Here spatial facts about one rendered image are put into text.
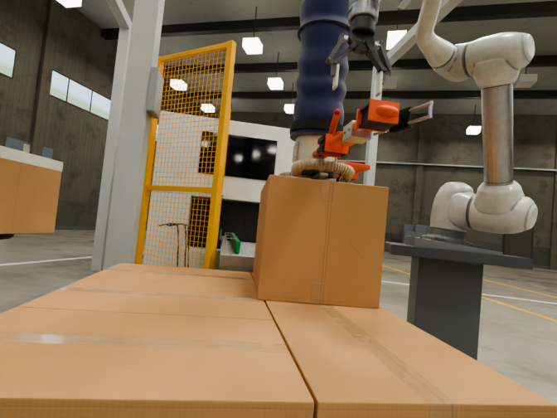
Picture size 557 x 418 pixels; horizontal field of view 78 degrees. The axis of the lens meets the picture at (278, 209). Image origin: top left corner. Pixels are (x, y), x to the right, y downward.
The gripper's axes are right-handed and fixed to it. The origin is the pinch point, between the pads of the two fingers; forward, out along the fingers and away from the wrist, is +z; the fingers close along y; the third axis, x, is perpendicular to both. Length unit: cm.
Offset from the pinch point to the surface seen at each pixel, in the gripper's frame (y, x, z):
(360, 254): -9, -10, 50
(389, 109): 0.3, 24.3, 14.5
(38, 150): 566, -920, -97
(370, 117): 4.0, 22.6, 16.2
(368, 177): -155, -361, -35
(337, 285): -3, -10, 61
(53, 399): 53, 50, 67
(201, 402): 35, 50, 68
